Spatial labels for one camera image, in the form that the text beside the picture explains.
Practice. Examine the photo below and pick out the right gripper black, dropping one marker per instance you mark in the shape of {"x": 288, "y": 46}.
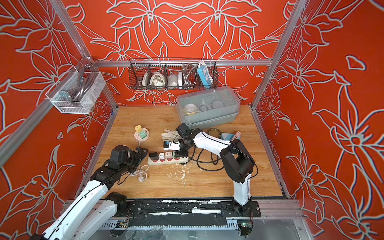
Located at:
{"x": 182, "y": 155}

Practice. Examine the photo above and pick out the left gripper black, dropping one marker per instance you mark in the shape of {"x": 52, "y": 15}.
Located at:
{"x": 138, "y": 158}

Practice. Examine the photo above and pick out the black charger plug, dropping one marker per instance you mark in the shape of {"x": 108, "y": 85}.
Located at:
{"x": 154, "y": 156}

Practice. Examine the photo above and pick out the round pink socket hub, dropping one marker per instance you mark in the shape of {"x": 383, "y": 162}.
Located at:
{"x": 137, "y": 137}

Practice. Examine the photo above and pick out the small green plug adapter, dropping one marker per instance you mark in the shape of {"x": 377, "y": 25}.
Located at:
{"x": 143, "y": 134}

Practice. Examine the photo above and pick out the pink charger plug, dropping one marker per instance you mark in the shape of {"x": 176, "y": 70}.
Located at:
{"x": 169, "y": 156}

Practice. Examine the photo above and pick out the white power strip red sockets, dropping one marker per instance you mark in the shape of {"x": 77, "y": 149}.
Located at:
{"x": 166, "y": 161}

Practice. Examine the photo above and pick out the yellow plug adapter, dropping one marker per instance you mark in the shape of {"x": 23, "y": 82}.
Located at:
{"x": 138, "y": 128}

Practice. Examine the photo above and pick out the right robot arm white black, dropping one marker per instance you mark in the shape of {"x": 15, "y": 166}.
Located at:
{"x": 237, "y": 161}

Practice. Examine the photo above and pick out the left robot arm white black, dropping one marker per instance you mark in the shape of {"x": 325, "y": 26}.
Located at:
{"x": 95, "y": 205}

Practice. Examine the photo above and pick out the white work glove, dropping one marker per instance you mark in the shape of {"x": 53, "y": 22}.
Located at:
{"x": 169, "y": 135}

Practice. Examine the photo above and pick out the roll of brown tape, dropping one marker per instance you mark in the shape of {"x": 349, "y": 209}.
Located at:
{"x": 214, "y": 132}

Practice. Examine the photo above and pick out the translucent grey storage box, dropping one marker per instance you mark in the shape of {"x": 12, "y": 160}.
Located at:
{"x": 208, "y": 108}

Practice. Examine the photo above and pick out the blue triangular power strip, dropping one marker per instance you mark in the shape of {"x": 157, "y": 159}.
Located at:
{"x": 230, "y": 137}

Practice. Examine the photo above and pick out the blue power strip in basket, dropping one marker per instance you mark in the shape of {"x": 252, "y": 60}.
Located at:
{"x": 204, "y": 75}

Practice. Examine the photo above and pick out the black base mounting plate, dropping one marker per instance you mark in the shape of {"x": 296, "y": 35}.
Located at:
{"x": 223, "y": 207}

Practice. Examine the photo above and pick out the black wire wall basket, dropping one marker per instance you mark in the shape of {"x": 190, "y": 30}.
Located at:
{"x": 169, "y": 74}

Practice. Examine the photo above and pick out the clear plastic wall bin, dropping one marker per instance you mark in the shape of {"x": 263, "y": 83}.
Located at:
{"x": 76, "y": 92}

